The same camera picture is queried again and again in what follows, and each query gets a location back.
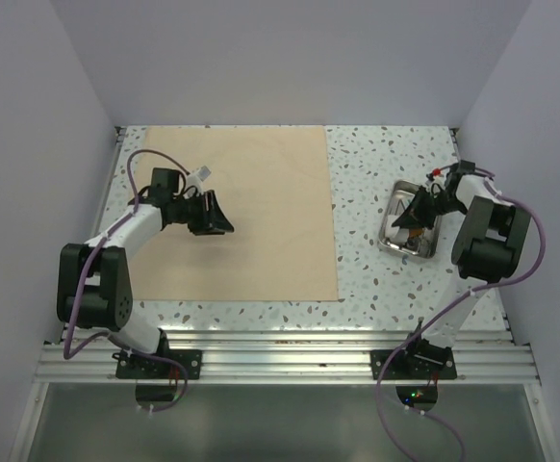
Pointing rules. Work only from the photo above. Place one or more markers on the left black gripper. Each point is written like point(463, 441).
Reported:
point(212, 220)

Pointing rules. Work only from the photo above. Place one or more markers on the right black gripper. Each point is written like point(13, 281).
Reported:
point(415, 216)

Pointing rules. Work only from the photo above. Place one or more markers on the steel forceps with ring handles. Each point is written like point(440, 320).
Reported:
point(418, 247)

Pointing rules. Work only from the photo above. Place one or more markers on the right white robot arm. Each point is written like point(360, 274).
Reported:
point(486, 251)

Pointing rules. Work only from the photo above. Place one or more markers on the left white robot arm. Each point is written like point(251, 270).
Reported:
point(95, 296)

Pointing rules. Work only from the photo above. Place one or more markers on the beige cloth mat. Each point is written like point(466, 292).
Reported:
point(273, 185)

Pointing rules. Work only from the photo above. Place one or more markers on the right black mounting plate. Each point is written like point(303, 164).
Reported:
point(408, 366)

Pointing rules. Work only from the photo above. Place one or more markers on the black mounting plate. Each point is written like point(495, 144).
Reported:
point(178, 363)
point(408, 366)

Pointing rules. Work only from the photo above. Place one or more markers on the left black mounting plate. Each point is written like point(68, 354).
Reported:
point(178, 363)

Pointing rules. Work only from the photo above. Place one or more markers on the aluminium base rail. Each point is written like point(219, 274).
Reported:
point(300, 358)

